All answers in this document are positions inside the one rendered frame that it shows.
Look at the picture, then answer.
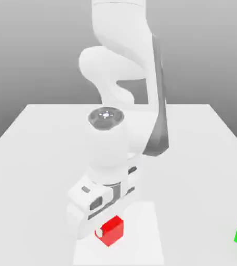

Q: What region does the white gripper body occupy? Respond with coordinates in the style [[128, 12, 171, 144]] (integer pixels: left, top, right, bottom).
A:
[[65, 186, 137, 240]]

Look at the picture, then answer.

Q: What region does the small red cube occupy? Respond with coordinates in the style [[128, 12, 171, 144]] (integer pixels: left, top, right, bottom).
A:
[[94, 215, 125, 247]]

